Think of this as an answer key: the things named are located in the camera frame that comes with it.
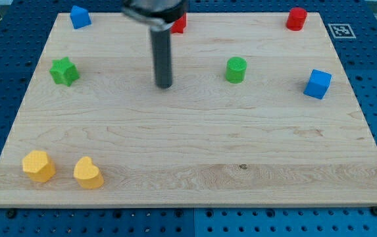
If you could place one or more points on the white fiducial marker tag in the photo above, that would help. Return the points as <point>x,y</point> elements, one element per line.
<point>341,31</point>

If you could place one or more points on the red cylinder block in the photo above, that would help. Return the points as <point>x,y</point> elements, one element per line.
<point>296,19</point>

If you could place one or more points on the red block behind rod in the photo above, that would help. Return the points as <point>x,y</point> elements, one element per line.
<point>179,26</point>

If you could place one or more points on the green cylinder block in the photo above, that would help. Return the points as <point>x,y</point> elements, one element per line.
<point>235,70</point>

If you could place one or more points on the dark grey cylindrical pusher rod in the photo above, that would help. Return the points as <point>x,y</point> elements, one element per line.
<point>162,55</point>

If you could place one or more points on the green star block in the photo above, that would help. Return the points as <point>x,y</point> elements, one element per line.
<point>63,71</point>

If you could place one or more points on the light wooden board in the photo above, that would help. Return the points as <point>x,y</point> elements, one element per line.
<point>204,142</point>

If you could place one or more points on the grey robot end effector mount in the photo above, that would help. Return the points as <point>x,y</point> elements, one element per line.
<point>154,12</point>

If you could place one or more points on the blue cube block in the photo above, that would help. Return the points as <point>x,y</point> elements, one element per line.
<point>318,84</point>

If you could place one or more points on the blue pentagon block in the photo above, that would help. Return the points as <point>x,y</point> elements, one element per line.
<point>79,17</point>

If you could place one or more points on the yellow hexagon block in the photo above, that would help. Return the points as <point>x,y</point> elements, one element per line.
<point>38,166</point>

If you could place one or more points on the yellow heart block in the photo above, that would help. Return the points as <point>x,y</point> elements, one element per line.
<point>87,174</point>

